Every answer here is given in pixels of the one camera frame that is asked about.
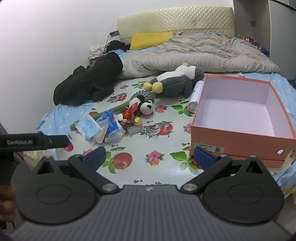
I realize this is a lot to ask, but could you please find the fruit pattern table cloth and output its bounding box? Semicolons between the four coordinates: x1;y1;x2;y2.
54;77;201;185

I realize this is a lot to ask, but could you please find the blue face mask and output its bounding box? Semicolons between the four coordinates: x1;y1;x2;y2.
75;114;103;140

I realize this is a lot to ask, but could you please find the pink cardboard box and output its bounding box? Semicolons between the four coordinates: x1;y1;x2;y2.
190;74;295;168

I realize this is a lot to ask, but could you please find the small panda plush toy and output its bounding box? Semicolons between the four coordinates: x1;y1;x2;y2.
128;95;154;116

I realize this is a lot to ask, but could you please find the small yellow bird plush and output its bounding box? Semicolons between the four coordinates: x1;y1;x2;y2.
133;116;142;126

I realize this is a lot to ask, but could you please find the blue tissue pack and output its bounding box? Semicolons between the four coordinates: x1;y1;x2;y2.
93;110;126;144

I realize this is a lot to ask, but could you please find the cream quilted headboard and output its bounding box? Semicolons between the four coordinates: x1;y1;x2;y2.
117;6;235;44

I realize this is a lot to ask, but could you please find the grey penguin plush toy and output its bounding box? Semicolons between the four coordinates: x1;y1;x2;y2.
143;63;204;98

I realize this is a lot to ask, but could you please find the red snack wrapper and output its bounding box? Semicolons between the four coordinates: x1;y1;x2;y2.
122;103;138;121

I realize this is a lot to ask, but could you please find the white paper roll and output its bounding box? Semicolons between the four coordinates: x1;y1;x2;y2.
187;80;205;113

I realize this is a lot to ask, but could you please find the brown cartoon snack packet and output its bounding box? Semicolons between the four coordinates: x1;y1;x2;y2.
118;119;135;130

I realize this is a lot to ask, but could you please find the light blue bed sheet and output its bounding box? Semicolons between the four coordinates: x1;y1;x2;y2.
38;35;295;186

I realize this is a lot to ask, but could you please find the yellow pillow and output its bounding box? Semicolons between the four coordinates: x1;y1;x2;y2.
130;32;175;50

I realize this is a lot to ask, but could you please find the black clothing pile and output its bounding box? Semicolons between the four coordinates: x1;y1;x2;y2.
53;52;123;106

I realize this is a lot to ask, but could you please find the green massage brush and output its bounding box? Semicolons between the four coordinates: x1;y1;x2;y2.
69;89;155;130

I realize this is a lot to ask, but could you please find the grey wardrobe cabinet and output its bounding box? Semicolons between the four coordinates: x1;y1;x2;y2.
233;1;295;80

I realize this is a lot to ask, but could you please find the white clothing heap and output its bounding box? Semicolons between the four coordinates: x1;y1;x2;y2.
88;44;105;60

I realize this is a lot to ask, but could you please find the grey quilt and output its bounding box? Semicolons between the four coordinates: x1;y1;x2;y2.
119;35;280;79

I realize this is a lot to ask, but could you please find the person's left hand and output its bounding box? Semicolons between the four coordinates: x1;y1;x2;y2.
0;183;16;222

